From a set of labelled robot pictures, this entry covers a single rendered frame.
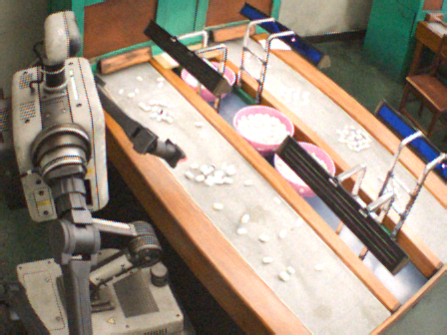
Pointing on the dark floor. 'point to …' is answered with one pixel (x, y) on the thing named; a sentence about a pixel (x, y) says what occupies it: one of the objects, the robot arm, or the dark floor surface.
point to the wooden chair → (428, 94)
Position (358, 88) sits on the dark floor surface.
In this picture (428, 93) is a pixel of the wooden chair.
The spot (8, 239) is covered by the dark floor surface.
